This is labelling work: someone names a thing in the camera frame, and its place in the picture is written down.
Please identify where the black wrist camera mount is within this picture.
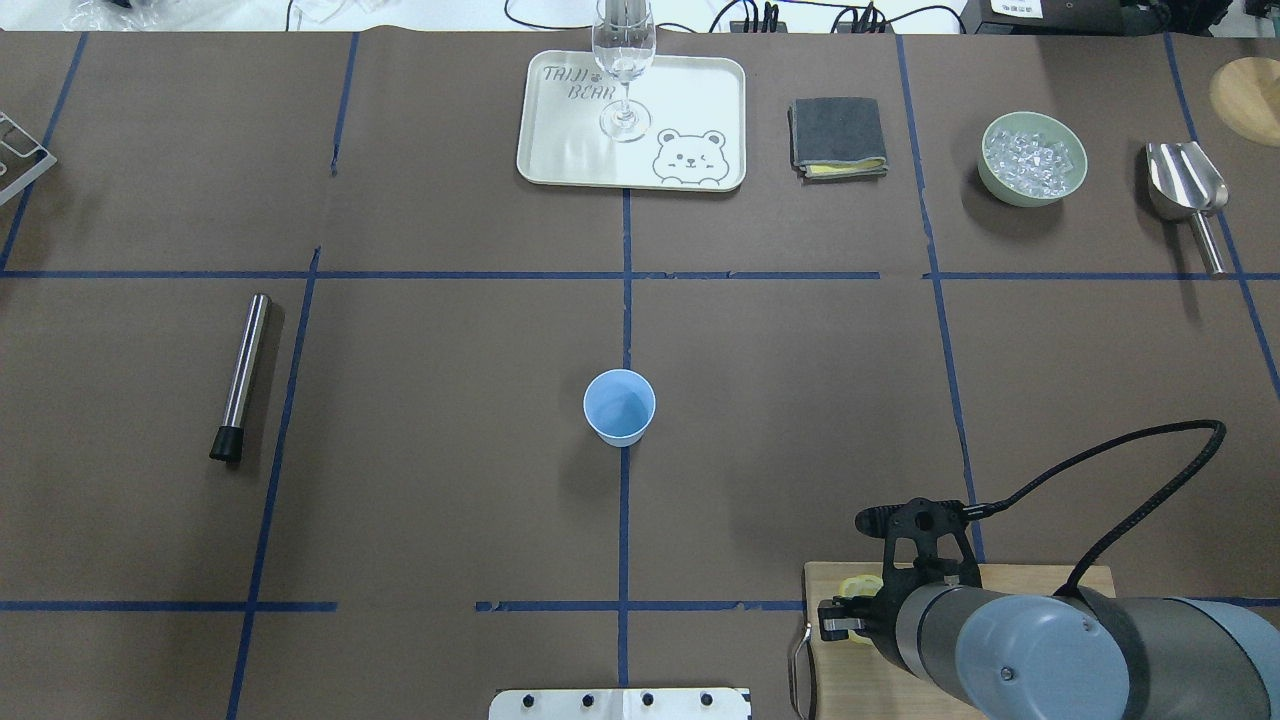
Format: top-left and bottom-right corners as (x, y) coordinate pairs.
(855, 498), (983, 605)

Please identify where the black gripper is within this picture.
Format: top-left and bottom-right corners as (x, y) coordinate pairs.
(817, 596), (905, 651)

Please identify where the wooden cutting board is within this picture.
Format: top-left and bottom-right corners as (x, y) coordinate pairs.
(803, 561), (1123, 719)

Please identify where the steel ice scoop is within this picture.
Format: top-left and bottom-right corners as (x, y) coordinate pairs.
(1146, 141), (1229, 279)

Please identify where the black braided camera cable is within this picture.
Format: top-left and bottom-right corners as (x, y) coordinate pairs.
(965, 420), (1228, 600)

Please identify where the blue paper cup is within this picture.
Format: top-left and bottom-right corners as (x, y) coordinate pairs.
(582, 369), (657, 448)

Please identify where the wooden mug tree stand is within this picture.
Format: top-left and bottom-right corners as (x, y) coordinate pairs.
(1210, 56), (1279, 149)

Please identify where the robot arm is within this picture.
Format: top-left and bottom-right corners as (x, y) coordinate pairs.
(817, 584), (1279, 719)

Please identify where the cream bear tray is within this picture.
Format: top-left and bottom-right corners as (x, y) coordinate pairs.
(516, 50), (748, 192)

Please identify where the yellow lemon slice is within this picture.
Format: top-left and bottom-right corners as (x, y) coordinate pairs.
(837, 574), (884, 598)

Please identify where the grey yellow folded cloth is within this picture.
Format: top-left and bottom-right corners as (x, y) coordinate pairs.
(788, 97), (890, 181)

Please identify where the white cup drying rack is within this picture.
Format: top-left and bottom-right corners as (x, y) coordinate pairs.
(0, 113), (58, 205)

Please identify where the clear wine glass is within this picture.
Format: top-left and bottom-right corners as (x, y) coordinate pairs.
(591, 1), (657, 143)

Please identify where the green bowl of ice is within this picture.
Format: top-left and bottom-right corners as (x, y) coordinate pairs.
(977, 111), (1089, 208)

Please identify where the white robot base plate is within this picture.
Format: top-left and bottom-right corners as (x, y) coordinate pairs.
(488, 687), (753, 719)

